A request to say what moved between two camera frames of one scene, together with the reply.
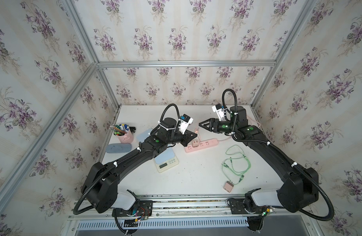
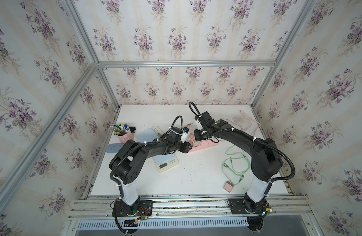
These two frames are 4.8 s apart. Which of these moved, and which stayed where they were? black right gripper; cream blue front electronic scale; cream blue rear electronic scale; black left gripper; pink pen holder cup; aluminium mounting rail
Moved: black right gripper; black left gripper
Stayed: pink pen holder cup; aluminium mounting rail; cream blue rear electronic scale; cream blue front electronic scale
